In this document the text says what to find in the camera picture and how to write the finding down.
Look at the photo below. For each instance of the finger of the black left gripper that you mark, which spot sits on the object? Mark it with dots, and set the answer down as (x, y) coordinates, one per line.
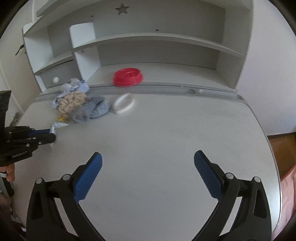
(41, 132)
(43, 139)

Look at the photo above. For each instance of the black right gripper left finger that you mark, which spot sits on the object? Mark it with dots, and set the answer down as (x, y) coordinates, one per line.
(44, 221)

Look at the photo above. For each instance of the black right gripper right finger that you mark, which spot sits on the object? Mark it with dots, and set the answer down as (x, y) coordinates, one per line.
(252, 221)

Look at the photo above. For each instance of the silver foil wrapper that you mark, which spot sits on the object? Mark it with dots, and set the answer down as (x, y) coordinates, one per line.
(57, 125)

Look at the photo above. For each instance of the person left hand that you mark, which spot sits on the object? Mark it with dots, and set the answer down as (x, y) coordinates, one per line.
(10, 172)

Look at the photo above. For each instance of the pink bed cover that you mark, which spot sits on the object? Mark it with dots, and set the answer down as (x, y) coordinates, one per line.
(288, 201)

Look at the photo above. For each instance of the white round drawer knob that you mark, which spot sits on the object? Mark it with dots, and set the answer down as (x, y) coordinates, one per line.
(55, 80)

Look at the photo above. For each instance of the grey blue sock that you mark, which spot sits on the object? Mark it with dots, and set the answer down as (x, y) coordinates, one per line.
(94, 108)

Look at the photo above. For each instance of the red plastic lid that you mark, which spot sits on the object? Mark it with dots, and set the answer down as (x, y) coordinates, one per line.
(127, 77)

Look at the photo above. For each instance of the white desk hutch shelf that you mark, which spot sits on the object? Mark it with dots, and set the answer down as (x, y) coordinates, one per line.
(199, 43)

